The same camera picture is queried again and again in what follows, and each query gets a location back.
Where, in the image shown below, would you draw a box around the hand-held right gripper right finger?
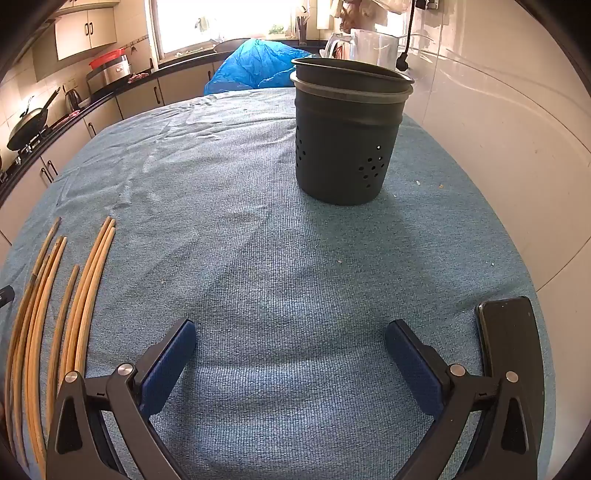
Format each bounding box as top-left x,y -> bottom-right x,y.
385,319 -> 539,480

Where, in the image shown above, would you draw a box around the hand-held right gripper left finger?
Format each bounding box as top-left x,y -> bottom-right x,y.
46,318 -> 197,480

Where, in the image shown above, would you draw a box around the bunch of wooden chopsticks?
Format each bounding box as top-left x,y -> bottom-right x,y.
4,217 -> 117,476

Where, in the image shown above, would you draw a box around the dark perforated utensil holder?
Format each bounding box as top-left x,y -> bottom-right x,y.
290,56 -> 415,206

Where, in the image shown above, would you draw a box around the black smartphone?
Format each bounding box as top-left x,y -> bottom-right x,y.
475,296 -> 544,407

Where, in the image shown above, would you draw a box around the gas stove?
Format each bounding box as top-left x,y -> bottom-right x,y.
4,131 -> 51,162

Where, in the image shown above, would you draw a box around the blue tablecloth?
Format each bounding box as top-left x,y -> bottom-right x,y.
0,85 -> 555,480

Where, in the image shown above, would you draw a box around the black wok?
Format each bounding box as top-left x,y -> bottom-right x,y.
7,88 -> 61,151

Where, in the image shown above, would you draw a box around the silver rice cooker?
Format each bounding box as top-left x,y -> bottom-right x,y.
87,55 -> 132,90

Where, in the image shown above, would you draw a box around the red plastic basin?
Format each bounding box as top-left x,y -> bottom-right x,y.
89,48 -> 126,70

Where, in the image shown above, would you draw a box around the black kitchen countertop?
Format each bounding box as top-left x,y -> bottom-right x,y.
0,39 -> 333,195

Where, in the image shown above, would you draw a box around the blue plastic bag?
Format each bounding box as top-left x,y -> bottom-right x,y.
204,39 -> 319,96

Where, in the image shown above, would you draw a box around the clear plastic pitcher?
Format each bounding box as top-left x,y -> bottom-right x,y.
323,28 -> 398,70

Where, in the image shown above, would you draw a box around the kitchen window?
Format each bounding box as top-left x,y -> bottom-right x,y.
154,0 -> 296,56

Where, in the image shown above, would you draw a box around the brown hanging bundle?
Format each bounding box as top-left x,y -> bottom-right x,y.
339,0 -> 370,33

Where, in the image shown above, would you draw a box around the cream upper wall cabinets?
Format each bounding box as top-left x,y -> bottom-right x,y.
54,4 -> 118,61

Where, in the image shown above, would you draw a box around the black cable with plug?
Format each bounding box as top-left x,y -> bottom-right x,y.
397,0 -> 419,72

